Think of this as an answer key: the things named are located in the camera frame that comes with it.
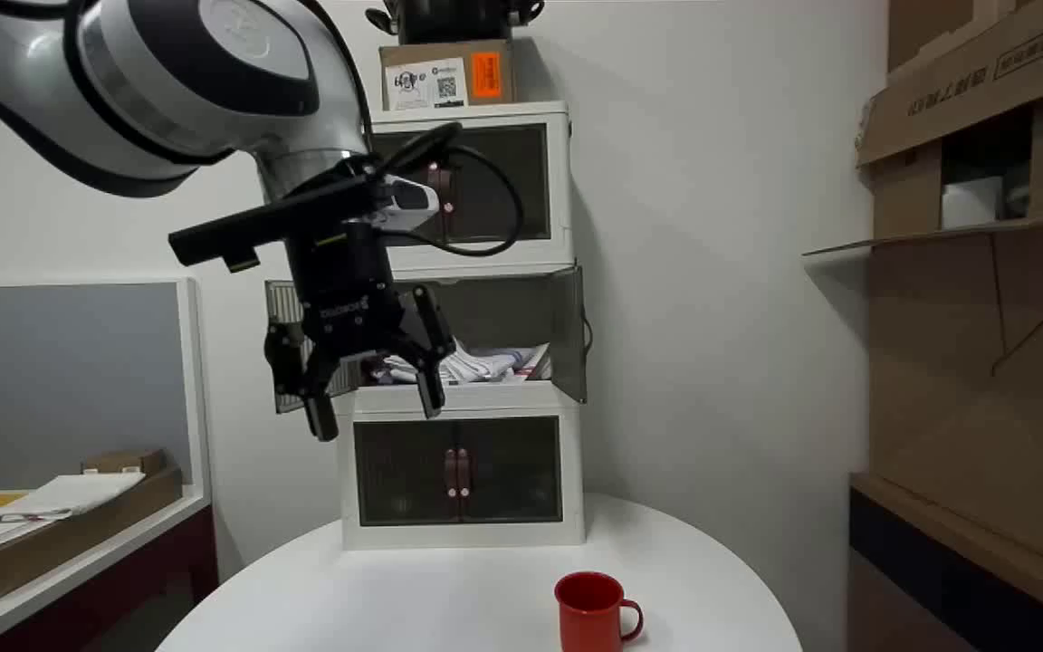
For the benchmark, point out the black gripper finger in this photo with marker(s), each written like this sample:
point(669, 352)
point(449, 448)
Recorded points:
point(315, 369)
point(420, 339)

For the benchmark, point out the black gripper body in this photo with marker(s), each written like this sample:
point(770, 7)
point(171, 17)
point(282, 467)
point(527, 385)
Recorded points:
point(345, 291)

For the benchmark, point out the red metal cup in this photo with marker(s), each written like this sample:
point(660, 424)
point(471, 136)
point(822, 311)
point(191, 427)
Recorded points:
point(595, 612)

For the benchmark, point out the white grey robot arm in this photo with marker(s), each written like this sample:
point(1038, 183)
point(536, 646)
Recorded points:
point(136, 96)

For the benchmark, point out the left middle cabinet door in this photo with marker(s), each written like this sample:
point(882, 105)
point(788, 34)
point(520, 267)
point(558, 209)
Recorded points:
point(282, 342)

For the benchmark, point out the cabinet door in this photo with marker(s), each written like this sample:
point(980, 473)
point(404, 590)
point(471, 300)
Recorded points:
point(282, 342)
point(568, 363)

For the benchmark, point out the white three-tier cabinet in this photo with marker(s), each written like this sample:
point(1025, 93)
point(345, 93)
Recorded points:
point(501, 460)

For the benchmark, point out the white papers in cabinet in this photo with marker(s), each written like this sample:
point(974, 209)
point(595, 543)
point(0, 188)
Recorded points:
point(463, 367)

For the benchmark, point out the right middle cabinet door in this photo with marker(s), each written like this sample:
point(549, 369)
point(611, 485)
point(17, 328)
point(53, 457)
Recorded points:
point(568, 363)

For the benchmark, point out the cardboard box on cabinet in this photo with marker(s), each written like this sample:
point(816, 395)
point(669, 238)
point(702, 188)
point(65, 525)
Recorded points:
point(460, 75)

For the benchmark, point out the black pot on top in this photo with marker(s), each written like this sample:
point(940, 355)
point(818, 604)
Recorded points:
point(449, 18)

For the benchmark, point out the white side counter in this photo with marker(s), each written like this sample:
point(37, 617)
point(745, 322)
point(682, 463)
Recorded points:
point(111, 581)

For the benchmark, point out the flat cardboard box with papers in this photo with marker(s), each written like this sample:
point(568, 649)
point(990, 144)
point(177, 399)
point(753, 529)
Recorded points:
point(71, 511)

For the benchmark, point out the stacked cardboard boxes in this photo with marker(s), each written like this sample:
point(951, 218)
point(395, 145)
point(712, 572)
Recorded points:
point(945, 515)

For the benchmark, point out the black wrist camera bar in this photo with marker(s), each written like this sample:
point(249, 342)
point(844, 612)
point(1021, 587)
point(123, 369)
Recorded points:
point(369, 188)

